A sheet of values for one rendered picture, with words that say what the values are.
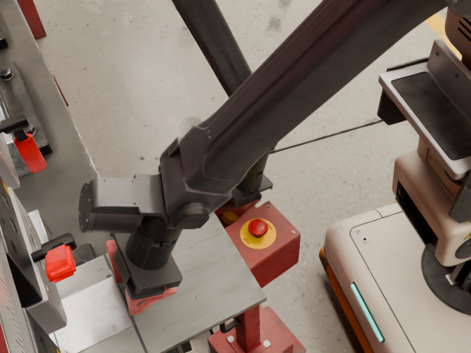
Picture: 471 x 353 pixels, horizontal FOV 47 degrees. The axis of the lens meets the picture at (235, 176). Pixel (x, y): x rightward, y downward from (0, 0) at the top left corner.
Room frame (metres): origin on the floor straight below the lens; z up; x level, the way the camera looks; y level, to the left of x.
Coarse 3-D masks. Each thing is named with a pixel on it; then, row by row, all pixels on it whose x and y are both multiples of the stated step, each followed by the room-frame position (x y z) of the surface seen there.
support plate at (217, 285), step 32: (192, 256) 0.41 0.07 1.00; (224, 256) 0.40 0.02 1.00; (64, 288) 0.37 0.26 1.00; (192, 288) 0.35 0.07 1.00; (224, 288) 0.35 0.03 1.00; (256, 288) 0.35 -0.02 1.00; (160, 320) 0.31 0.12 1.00; (192, 320) 0.31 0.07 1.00; (224, 320) 0.30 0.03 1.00; (96, 352) 0.27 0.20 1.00; (128, 352) 0.27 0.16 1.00; (160, 352) 0.26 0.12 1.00
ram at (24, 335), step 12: (0, 240) 0.23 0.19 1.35; (0, 252) 0.21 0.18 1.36; (0, 264) 0.20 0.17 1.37; (12, 276) 0.20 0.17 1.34; (12, 288) 0.19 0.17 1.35; (12, 300) 0.17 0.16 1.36; (0, 312) 0.14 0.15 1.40; (0, 324) 0.13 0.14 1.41; (24, 324) 0.16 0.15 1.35; (0, 336) 0.12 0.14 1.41; (24, 336) 0.15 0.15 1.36; (0, 348) 0.11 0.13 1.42; (24, 348) 0.13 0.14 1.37
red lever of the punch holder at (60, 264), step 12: (60, 240) 0.28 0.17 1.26; (72, 240) 0.28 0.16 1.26; (36, 252) 0.27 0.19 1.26; (48, 252) 0.25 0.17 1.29; (60, 252) 0.24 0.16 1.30; (72, 252) 0.26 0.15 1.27; (48, 264) 0.23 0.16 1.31; (60, 264) 0.22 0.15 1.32; (72, 264) 0.22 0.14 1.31; (48, 276) 0.22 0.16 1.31; (60, 276) 0.22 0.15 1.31
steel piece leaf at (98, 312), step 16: (96, 288) 0.36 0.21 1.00; (112, 288) 0.36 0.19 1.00; (64, 304) 0.34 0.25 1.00; (80, 304) 0.34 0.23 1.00; (96, 304) 0.34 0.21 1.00; (112, 304) 0.34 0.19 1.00; (80, 320) 0.32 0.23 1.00; (96, 320) 0.31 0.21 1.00; (112, 320) 0.31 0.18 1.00; (128, 320) 0.31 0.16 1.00; (64, 336) 0.29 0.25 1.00; (80, 336) 0.29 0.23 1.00; (96, 336) 0.29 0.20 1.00
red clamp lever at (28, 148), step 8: (8, 120) 0.46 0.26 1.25; (16, 120) 0.46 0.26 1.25; (24, 120) 0.47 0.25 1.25; (0, 128) 0.46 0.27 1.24; (8, 128) 0.46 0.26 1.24; (16, 128) 0.46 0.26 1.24; (16, 136) 0.46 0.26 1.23; (24, 136) 0.46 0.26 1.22; (16, 144) 0.46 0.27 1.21; (24, 144) 0.46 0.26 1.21; (32, 144) 0.46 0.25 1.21; (24, 152) 0.46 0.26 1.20; (32, 152) 0.46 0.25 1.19; (40, 152) 0.47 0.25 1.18; (24, 160) 0.46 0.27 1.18; (32, 160) 0.46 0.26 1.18; (40, 160) 0.46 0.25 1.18; (32, 168) 0.46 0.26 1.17; (40, 168) 0.46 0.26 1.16
